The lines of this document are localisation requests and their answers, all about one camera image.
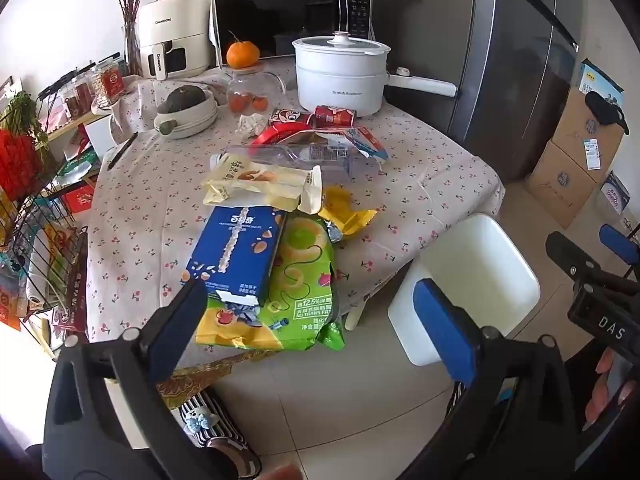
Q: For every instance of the green pumpkin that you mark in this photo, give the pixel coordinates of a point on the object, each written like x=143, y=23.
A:
x=181, y=100

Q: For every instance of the cream snack packet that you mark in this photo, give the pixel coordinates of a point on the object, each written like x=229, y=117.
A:
x=250, y=180

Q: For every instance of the white electric pot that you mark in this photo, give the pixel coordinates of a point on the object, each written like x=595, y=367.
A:
x=340, y=85

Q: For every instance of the cream air fryer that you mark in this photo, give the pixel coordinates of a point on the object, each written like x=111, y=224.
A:
x=175, y=25

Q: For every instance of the small blue and white carton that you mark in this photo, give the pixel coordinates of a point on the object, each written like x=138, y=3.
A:
x=616, y=192

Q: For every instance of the large orange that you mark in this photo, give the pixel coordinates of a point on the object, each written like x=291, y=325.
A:
x=243, y=54

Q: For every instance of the green leafy plant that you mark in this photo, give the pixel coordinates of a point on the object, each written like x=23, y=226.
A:
x=22, y=112

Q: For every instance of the green chips bag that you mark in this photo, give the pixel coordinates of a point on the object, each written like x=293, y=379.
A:
x=300, y=280

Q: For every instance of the cherry print tablecloth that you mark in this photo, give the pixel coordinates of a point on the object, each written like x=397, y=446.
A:
x=150, y=210

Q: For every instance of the blue biscuit box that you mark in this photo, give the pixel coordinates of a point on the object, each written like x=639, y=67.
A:
x=235, y=250

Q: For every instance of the striped slipper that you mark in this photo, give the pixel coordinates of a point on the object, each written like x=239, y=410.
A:
x=220, y=430

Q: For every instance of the glass vase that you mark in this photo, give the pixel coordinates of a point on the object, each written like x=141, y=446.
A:
x=133, y=52

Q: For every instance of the yellow patterned cloth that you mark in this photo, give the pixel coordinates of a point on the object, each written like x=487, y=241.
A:
x=200, y=375

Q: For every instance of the small orange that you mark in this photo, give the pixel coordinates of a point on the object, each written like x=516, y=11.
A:
x=239, y=103
x=260, y=103

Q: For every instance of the red net bag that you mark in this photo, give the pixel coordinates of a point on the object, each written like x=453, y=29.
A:
x=17, y=162

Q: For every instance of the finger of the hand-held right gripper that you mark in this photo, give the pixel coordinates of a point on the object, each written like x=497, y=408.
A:
x=562, y=250
x=616, y=242

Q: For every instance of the black microwave oven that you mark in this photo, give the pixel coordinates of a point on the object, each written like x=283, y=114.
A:
x=280, y=15

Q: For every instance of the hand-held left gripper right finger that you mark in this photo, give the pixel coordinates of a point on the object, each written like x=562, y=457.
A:
x=447, y=330

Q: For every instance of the red cartoon face can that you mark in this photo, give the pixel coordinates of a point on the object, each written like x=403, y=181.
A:
x=290, y=117

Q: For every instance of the cream ceramic bowl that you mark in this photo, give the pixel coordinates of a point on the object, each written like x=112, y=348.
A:
x=207, y=105

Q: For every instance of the glass jar with red label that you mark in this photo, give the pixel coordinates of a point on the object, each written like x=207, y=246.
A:
x=107, y=82

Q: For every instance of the black object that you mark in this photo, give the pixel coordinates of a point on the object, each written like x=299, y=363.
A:
x=605, y=110

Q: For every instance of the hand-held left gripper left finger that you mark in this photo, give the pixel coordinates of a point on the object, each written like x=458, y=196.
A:
x=177, y=332

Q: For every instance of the glass teapot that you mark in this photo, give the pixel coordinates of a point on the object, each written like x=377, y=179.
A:
x=250, y=85

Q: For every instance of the crumpled paper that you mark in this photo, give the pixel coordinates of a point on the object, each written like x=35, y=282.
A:
x=251, y=124

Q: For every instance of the white stool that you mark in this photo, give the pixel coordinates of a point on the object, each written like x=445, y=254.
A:
x=475, y=280

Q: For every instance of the person's right hand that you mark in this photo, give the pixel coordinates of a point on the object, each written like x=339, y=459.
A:
x=607, y=390

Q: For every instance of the red rimmed paper bowl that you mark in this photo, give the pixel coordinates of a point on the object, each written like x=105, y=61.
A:
x=272, y=135

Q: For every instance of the clear plastic bottle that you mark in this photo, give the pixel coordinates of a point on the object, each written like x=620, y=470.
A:
x=300, y=156

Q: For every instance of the grey refrigerator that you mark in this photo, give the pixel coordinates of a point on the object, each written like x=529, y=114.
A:
x=500, y=60

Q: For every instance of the white pot lid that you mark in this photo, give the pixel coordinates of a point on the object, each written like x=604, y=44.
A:
x=341, y=42

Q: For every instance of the yellow wrapper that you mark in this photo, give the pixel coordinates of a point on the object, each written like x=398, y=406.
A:
x=345, y=210

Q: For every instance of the black pen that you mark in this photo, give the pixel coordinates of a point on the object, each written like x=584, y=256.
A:
x=122, y=150

